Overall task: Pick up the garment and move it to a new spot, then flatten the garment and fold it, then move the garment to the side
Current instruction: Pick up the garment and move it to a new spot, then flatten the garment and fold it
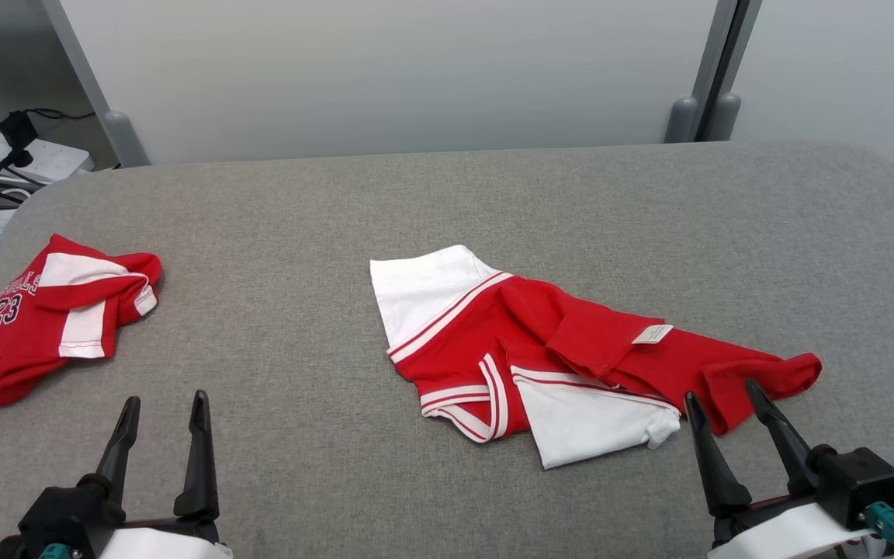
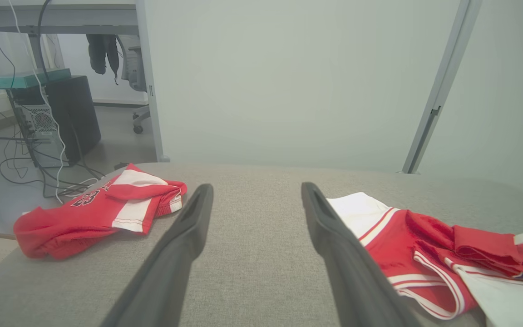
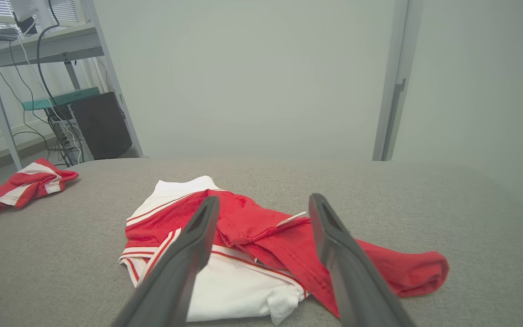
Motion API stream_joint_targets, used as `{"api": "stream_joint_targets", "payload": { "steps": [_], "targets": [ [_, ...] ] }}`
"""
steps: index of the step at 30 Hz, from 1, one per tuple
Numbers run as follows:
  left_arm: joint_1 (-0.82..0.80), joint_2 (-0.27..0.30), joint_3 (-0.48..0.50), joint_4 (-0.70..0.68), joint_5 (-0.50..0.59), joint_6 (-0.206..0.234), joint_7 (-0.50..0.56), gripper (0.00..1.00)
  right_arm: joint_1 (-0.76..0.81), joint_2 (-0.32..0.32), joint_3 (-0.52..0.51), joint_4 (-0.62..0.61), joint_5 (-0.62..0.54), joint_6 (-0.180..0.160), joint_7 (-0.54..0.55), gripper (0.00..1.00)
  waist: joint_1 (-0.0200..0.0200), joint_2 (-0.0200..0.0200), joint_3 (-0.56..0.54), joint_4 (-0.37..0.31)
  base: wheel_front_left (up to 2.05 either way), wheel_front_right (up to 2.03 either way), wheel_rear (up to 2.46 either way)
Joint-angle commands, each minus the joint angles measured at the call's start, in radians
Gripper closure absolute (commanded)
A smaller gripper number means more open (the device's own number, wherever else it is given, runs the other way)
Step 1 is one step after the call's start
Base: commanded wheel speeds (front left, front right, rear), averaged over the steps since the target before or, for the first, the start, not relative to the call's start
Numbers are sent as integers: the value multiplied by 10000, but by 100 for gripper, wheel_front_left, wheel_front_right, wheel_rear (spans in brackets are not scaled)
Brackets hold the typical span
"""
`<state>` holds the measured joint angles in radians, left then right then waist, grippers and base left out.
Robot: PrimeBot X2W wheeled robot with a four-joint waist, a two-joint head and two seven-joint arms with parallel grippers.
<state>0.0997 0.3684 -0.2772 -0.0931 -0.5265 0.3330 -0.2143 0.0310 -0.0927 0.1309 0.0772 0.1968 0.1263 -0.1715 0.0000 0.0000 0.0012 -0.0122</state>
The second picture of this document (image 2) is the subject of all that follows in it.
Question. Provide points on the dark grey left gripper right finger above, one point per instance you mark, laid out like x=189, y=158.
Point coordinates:
x=352, y=281

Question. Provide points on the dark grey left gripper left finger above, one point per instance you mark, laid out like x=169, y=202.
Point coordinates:
x=170, y=272

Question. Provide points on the red white basketball jersey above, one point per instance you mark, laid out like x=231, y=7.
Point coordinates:
x=393, y=245

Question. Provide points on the red white basketball shorts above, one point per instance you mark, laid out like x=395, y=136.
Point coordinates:
x=71, y=222

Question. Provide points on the black hanging garment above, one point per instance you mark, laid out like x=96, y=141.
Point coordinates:
x=98, y=54

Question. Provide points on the grey fabric sofa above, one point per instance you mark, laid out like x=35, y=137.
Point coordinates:
x=261, y=254

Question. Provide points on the black computer tower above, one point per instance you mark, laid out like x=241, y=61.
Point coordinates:
x=75, y=118

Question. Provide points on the grey office chair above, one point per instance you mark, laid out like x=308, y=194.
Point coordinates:
x=134, y=68

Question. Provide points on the white partition panel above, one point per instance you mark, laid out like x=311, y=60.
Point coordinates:
x=288, y=81
x=506, y=91

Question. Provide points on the teal flat box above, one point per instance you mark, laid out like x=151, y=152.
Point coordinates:
x=25, y=79

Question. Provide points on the grey office desk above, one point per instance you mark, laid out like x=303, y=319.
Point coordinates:
x=61, y=18

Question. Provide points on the grey partition post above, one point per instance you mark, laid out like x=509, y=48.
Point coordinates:
x=443, y=77
x=150, y=91

